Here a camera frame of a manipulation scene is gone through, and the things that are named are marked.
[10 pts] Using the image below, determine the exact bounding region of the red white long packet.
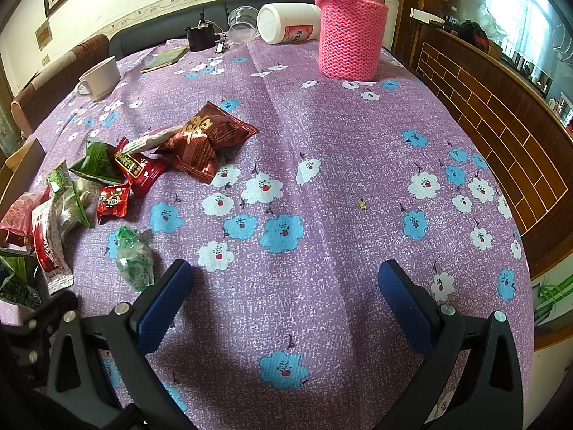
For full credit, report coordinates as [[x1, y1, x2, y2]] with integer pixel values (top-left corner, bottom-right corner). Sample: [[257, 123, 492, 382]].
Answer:
[[32, 198, 74, 295]]

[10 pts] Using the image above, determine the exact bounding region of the wooden cabinet counter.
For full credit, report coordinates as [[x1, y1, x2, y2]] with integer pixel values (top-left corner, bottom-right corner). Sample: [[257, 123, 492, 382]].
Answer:
[[393, 0, 572, 278]]

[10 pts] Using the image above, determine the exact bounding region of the small red candy packet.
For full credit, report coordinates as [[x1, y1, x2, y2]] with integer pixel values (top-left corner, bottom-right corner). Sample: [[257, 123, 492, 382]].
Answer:
[[96, 182, 130, 224]]

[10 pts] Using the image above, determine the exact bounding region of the white ceramic mug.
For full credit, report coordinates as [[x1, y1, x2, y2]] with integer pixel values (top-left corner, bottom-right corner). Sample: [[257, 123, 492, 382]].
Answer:
[[75, 56, 120, 101]]

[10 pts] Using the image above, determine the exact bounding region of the dark red snack bag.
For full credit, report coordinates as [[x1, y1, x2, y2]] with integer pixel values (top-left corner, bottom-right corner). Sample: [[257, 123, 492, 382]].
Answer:
[[154, 102, 258, 183]]

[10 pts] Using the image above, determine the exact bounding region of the small black box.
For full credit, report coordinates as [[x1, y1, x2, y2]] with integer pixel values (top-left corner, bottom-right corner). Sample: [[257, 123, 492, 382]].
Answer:
[[184, 12, 217, 52]]

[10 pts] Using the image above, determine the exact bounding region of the cardboard box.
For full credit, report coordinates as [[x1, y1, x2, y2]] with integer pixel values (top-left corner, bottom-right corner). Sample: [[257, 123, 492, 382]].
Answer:
[[0, 139, 45, 217]]

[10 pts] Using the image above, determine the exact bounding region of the black sofa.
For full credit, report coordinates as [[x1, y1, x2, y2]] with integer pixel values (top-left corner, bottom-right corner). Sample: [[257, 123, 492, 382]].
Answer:
[[108, 0, 315, 60]]

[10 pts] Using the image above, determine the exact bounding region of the clear green candy bag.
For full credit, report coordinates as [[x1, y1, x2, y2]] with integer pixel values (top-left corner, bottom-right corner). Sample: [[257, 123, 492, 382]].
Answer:
[[116, 226, 154, 292]]

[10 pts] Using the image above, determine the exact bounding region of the pink knit-sleeved thermos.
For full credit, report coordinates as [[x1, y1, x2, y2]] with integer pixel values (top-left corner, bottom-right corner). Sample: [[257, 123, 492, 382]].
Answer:
[[315, 0, 389, 82]]

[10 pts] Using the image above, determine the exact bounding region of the white red snack packet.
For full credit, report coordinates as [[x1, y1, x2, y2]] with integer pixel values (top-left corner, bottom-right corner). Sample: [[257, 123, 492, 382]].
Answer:
[[120, 124, 184, 154]]

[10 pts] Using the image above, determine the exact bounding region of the green notebook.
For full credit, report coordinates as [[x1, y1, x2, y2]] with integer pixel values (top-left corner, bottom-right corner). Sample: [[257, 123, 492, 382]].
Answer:
[[141, 47, 188, 74]]

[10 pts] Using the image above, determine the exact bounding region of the white plastic jar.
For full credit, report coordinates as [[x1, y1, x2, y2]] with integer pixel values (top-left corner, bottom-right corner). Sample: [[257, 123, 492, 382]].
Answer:
[[257, 3, 321, 45]]

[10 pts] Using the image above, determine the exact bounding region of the pink snack packet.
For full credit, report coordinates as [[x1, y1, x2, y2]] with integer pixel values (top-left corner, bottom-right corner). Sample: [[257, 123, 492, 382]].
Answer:
[[1, 186, 49, 247]]

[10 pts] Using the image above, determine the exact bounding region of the dark green snack packet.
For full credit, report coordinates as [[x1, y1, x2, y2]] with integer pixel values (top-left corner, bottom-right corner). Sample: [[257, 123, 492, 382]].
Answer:
[[0, 250, 42, 310]]

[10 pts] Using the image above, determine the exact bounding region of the purple floral tablecloth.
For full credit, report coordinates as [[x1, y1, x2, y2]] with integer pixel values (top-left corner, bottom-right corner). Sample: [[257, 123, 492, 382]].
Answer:
[[34, 42, 533, 429]]

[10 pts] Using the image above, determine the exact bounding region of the brown armchair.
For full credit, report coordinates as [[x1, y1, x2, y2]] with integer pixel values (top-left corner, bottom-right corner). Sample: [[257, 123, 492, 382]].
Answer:
[[11, 34, 109, 137]]

